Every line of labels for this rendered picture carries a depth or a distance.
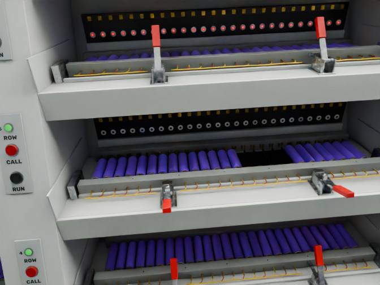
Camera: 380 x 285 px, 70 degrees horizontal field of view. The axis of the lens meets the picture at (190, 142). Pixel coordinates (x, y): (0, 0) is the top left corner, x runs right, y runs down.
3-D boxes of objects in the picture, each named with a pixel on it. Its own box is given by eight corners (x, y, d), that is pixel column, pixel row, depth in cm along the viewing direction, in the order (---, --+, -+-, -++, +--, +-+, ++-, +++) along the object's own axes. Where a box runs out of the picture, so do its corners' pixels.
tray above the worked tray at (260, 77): (417, 96, 45) (453, 4, 38) (46, 121, 42) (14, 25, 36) (346, 68, 63) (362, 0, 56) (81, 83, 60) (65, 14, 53)
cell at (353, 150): (347, 147, 59) (366, 164, 53) (339, 148, 59) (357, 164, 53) (349, 140, 58) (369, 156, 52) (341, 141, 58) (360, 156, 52)
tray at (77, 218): (410, 210, 48) (431, 165, 44) (63, 240, 45) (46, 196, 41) (345, 152, 66) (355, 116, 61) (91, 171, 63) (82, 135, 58)
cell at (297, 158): (292, 151, 58) (305, 168, 52) (283, 152, 58) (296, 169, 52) (293, 144, 57) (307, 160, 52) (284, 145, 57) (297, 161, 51)
